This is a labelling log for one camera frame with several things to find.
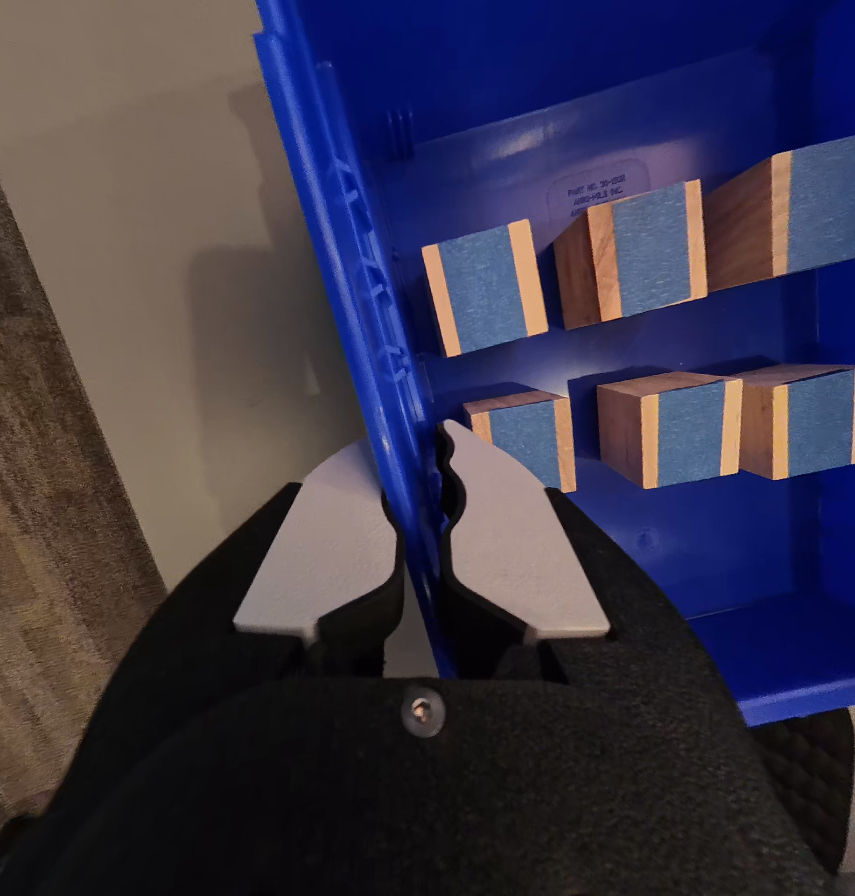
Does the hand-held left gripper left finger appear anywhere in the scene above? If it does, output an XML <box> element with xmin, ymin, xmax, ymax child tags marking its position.
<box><xmin>233</xmin><ymin>441</ymin><xmax>406</xmax><ymax>648</ymax></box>

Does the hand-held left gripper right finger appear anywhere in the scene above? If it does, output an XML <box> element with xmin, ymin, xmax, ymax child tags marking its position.
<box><xmin>436</xmin><ymin>419</ymin><xmax>612</xmax><ymax>645</ymax></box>

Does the blue plastic bin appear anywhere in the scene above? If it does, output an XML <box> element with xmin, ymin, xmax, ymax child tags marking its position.
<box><xmin>252</xmin><ymin>0</ymin><xmax>855</xmax><ymax>729</ymax></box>

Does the group of taped wooden cubes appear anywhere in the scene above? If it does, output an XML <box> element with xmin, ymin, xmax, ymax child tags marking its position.
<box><xmin>420</xmin><ymin>129</ymin><xmax>855</xmax><ymax>494</ymax></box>

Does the black mesh cushion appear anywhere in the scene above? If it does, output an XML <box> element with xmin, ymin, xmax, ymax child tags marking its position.
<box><xmin>746</xmin><ymin>707</ymin><xmax>855</xmax><ymax>876</ymax></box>

